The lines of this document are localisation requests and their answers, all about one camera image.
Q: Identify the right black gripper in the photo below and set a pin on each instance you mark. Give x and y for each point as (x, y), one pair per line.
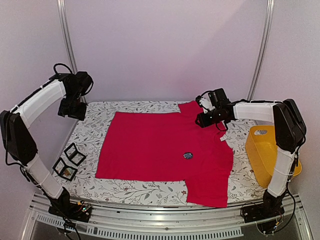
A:
(203, 122)

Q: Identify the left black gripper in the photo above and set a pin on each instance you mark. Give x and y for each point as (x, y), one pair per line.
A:
(80, 115)

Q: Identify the brooch box with blue brooch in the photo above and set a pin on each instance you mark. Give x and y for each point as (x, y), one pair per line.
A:
(74, 155)

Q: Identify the round blue painted brooch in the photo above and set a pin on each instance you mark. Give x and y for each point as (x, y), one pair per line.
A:
(188, 155)

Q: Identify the brooch box with orange brooch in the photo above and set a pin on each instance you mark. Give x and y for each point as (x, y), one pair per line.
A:
(63, 170)

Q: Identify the red polo shirt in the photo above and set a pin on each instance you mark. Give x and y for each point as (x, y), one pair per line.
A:
(149, 147)

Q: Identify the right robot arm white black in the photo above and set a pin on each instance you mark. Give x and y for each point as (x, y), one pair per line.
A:
(290, 133)

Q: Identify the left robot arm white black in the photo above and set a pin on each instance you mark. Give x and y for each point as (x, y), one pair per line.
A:
(15, 124)

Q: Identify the white shirt neck label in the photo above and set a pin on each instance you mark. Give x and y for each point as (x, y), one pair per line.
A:
(223, 138)

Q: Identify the floral patterned table mat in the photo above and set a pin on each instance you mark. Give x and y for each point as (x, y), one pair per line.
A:
(88, 136)

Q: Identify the yellow plastic basket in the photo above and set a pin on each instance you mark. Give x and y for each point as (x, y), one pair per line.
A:
(262, 152)

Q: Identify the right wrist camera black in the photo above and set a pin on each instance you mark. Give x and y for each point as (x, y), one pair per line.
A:
(212, 99)

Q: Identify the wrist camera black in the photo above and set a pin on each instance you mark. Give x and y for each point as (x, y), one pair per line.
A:
(84, 83)
(212, 99)

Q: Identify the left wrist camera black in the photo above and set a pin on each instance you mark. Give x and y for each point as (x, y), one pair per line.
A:
(84, 83)

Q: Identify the left aluminium frame post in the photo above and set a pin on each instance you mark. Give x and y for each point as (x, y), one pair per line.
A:
(66, 34)

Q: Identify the aluminium frame post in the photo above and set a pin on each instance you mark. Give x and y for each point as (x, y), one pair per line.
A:
(262, 49)
(66, 34)

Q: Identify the right aluminium frame post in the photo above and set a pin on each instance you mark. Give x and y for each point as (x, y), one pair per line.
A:
(262, 49)

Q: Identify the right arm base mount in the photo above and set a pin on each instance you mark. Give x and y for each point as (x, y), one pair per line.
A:
(252, 212)

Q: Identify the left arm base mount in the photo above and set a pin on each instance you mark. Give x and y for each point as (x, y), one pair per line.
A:
(71, 211)

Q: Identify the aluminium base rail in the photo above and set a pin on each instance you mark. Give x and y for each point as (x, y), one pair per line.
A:
(112, 221)

